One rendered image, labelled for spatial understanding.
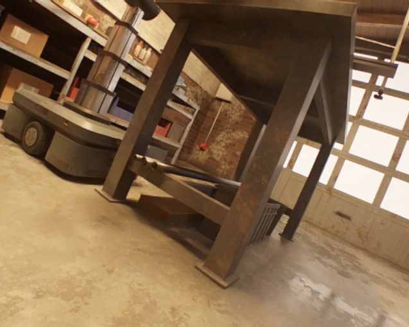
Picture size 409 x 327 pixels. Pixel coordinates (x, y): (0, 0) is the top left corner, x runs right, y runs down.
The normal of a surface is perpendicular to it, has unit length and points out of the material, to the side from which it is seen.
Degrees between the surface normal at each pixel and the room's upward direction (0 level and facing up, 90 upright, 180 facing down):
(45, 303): 0
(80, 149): 90
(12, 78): 90
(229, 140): 90
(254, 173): 90
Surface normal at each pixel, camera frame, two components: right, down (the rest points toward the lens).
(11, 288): 0.40, -0.91
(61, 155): -0.33, -0.13
